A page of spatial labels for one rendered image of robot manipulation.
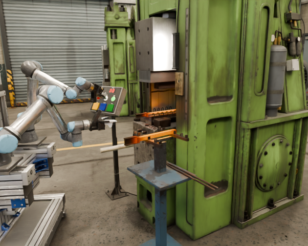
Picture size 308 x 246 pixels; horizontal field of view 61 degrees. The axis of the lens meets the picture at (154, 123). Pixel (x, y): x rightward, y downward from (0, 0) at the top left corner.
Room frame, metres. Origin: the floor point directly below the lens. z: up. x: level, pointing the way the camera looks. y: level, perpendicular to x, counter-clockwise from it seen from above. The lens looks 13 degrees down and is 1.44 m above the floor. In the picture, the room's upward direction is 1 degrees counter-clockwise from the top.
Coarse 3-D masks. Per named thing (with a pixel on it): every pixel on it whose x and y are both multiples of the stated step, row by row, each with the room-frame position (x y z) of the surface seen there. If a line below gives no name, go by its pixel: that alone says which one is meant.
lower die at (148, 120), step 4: (164, 112) 2.24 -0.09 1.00; (168, 112) 2.26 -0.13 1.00; (148, 116) 2.15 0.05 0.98; (152, 116) 2.12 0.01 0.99; (156, 116) 2.14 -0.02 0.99; (160, 116) 2.16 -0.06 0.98; (164, 116) 2.18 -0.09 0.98; (140, 120) 2.28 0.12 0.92; (144, 120) 2.21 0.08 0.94; (148, 120) 2.15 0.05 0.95; (172, 120) 2.22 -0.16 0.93; (152, 124) 2.11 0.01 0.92
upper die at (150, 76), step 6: (144, 72) 2.19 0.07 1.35; (150, 72) 2.11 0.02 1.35; (156, 72) 2.14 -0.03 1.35; (162, 72) 2.17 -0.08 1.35; (168, 72) 2.20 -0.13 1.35; (174, 72) 2.23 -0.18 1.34; (144, 78) 2.20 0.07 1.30; (150, 78) 2.11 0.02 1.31; (156, 78) 2.14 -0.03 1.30; (162, 78) 2.17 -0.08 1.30; (168, 78) 2.20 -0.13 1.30; (174, 78) 2.23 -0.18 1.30
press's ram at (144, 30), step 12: (144, 24) 2.18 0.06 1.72; (156, 24) 2.08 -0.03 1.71; (168, 24) 2.14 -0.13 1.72; (144, 36) 2.18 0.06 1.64; (156, 36) 2.08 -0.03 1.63; (168, 36) 2.14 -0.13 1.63; (144, 48) 2.19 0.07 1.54; (156, 48) 2.08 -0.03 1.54; (168, 48) 2.14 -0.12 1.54; (144, 60) 2.19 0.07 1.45; (156, 60) 2.08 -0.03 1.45; (168, 60) 2.14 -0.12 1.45
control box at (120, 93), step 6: (108, 90) 2.61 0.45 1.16; (114, 90) 2.56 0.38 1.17; (120, 90) 2.52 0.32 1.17; (126, 90) 2.57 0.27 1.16; (96, 96) 2.65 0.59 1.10; (108, 96) 2.57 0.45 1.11; (114, 96) 2.52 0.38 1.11; (120, 96) 2.50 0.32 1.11; (102, 102) 2.57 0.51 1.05; (108, 102) 2.52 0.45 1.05; (114, 102) 2.48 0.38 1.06; (120, 102) 2.49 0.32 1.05; (90, 108) 2.61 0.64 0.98; (114, 108) 2.44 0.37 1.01; (120, 108) 2.49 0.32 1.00; (108, 114) 2.51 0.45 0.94; (114, 114) 2.43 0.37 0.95
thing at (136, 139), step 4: (160, 132) 1.66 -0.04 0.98; (164, 132) 1.66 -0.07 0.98; (168, 132) 1.68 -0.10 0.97; (172, 132) 1.70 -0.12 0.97; (132, 136) 1.54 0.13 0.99; (136, 136) 1.55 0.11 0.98; (140, 136) 1.57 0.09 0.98; (144, 136) 1.57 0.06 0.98; (152, 136) 1.60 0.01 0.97; (156, 136) 1.62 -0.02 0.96; (124, 140) 1.49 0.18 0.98; (128, 140) 1.50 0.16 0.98; (132, 140) 1.52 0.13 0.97; (136, 140) 1.53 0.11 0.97; (140, 140) 1.54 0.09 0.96; (124, 144) 1.50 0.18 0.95; (128, 144) 1.49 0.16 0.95
